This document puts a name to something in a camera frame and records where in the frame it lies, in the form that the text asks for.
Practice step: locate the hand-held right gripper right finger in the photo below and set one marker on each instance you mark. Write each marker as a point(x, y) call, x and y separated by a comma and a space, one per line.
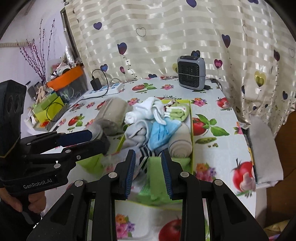
point(167, 176)

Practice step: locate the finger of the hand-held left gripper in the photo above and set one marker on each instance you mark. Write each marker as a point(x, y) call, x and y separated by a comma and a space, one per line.
point(92, 148)
point(74, 137)

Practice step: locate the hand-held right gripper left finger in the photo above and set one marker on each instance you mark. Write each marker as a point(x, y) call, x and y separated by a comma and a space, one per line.
point(129, 176)

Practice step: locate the green paper packet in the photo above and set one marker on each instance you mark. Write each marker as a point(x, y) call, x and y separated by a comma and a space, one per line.
point(155, 176)

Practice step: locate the black white striped sock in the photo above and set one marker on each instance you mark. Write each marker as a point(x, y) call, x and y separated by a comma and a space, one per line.
point(144, 155)

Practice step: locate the beige sock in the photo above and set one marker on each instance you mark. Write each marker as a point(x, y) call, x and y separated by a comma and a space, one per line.
point(180, 143)

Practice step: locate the lime green cardboard box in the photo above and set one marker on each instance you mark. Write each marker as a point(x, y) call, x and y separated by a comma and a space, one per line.
point(192, 143)

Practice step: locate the blue face mask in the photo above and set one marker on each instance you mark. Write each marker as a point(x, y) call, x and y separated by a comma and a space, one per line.
point(161, 134)

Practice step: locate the grey socks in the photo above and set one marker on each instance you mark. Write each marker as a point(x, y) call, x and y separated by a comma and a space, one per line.
point(136, 134)

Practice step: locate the green white towel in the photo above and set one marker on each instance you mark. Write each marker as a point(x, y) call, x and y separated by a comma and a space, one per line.
point(178, 113)

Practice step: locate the person's left hand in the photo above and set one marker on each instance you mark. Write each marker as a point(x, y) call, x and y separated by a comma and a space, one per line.
point(37, 202)

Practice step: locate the clear packet with orange contents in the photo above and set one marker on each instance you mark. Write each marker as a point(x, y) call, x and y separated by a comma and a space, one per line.
point(111, 160)

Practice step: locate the lime green carton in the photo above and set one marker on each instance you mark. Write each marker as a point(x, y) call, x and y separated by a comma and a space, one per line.
point(46, 113)

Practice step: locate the clear plastic container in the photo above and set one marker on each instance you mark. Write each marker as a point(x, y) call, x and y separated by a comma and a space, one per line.
point(111, 111)

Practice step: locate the beige figurine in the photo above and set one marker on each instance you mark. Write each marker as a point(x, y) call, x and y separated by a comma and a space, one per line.
point(42, 93)

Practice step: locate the black charger adapter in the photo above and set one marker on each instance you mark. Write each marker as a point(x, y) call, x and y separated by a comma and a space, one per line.
point(95, 84)

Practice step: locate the white blue power strip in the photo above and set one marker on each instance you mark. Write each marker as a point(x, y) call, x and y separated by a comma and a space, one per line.
point(109, 89)

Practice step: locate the tomato print tablecloth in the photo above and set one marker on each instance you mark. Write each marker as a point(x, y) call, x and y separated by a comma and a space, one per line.
point(219, 143)

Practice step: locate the storage bin with orange lid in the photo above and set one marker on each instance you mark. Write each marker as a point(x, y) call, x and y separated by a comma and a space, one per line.
point(67, 75)

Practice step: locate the pile of small sundries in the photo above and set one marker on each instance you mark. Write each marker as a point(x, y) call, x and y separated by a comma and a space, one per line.
point(60, 69)

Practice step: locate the purple decorative branches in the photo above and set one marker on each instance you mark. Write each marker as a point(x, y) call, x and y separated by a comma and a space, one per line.
point(39, 58)

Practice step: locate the silver foil bag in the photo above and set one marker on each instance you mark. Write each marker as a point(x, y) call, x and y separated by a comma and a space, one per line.
point(69, 54)

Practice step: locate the grey fan heater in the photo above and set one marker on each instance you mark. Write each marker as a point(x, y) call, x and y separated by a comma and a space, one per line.
point(190, 71)

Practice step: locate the yellow cloth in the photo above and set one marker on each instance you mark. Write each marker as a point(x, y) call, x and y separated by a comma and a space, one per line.
point(276, 228)

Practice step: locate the brown wooden door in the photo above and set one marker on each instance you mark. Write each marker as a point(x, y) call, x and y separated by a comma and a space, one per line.
point(286, 150)

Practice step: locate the striped heart print curtain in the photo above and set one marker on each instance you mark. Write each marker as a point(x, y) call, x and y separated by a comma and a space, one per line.
point(173, 34)

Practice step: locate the grey window frame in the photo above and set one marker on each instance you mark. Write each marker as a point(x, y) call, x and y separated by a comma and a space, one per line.
point(69, 30)

